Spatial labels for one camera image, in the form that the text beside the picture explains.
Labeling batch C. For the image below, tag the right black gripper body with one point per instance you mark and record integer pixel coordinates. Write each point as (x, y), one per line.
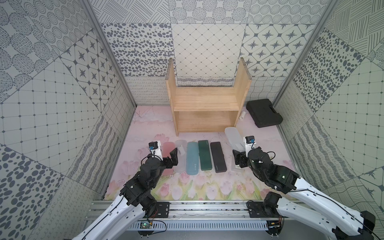
(256, 172)

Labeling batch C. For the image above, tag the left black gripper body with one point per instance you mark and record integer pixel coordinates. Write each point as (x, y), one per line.
(167, 161)

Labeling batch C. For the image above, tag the pink pencil case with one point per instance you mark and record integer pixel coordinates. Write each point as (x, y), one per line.
(166, 148)

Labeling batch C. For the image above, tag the frosted barcode pencil case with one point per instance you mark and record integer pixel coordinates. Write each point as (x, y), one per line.
(236, 168)

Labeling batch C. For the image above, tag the clear pencil case with label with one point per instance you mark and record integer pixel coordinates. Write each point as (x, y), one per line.
(182, 156)

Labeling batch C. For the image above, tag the frosted clear pencil case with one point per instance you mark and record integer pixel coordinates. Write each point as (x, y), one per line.
(235, 139)

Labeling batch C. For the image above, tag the light blue pencil case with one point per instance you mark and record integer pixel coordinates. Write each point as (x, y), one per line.
(192, 161)

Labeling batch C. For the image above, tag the black pencil case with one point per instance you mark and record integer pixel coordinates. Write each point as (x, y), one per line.
(218, 157)

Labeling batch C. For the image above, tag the dark green pencil case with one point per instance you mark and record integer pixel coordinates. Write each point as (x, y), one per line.
(205, 155)

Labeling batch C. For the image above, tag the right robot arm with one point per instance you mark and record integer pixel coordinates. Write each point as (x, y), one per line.
(293, 197)

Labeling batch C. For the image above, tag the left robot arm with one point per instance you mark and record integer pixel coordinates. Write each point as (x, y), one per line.
(135, 200)

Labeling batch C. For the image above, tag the wooden two-tier shelf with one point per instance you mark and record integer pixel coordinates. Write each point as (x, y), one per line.
(207, 109)

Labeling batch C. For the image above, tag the small white roll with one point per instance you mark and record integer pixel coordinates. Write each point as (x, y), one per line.
(242, 115)

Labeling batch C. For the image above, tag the black plastic tool case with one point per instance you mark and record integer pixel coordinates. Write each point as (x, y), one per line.
(263, 113)

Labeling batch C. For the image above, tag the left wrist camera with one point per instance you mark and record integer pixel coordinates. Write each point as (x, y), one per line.
(154, 148)

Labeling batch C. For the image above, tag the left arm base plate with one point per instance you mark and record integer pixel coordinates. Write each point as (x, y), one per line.
(159, 210)

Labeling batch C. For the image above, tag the aluminium mounting rail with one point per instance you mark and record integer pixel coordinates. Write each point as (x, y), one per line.
(190, 210)

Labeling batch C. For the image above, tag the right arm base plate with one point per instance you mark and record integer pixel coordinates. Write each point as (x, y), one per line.
(261, 210)

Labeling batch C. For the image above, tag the white vented cable duct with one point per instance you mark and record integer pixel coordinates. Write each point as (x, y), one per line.
(200, 226)

